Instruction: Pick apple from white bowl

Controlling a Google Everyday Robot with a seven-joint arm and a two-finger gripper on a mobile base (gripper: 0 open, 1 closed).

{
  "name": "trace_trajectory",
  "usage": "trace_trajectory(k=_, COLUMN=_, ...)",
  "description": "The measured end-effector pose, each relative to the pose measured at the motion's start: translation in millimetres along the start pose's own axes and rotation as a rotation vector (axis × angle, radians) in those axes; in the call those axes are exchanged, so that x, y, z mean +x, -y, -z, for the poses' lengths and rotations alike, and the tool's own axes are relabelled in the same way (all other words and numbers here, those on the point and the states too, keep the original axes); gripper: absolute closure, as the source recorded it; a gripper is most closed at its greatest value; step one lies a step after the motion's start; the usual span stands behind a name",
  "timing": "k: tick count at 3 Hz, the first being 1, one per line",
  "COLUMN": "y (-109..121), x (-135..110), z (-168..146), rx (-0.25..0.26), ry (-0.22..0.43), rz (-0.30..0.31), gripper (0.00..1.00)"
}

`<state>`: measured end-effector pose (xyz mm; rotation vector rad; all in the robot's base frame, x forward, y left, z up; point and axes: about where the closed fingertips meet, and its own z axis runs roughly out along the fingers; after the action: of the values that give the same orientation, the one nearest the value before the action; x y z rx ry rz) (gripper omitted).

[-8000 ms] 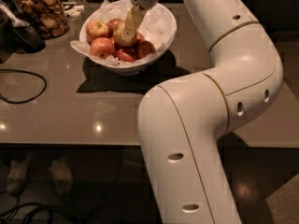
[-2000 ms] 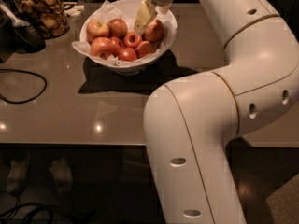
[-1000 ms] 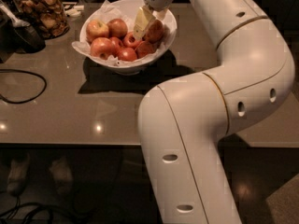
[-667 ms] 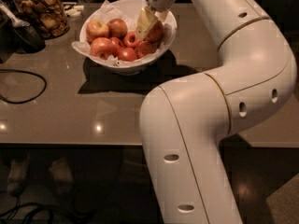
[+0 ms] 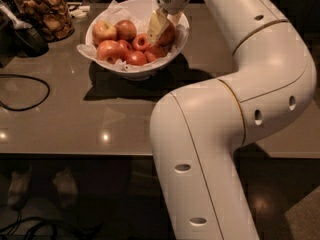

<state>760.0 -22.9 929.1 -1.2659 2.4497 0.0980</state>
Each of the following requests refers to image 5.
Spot red apple front middle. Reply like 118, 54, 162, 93
125, 51, 147, 66

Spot right white shoe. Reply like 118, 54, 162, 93
53, 168, 79, 208

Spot yellow-red apple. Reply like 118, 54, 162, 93
157, 23, 175, 46

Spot black appliance with scoop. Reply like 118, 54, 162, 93
0, 0, 49, 68

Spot white shoe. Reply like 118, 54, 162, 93
53, 168, 79, 208
7, 167, 32, 211

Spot left white shoe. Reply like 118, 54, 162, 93
7, 167, 32, 211

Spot red apple front left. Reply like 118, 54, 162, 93
97, 40, 124, 64

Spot white tissue paper liner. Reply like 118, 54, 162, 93
76, 0, 188, 73

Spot white bowl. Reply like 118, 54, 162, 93
85, 0, 190, 82

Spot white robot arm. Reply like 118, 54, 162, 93
150, 0, 316, 240

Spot red apple front right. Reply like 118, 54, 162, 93
145, 45, 167, 63

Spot small white items behind jar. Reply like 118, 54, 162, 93
69, 5, 90, 19

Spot black cable on table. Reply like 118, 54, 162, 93
0, 73, 51, 112

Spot red apple back left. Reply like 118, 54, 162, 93
92, 21, 117, 46

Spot red apple hidden underneath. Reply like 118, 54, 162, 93
131, 33, 151, 52

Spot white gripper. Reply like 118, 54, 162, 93
147, 0, 190, 44

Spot small red apple centre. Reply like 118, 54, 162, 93
118, 39, 133, 53

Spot glass jar of dried chips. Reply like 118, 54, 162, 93
14, 0, 74, 42

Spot black cables on floor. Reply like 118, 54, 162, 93
0, 210, 101, 240

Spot red apple back middle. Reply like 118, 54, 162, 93
115, 20, 137, 41

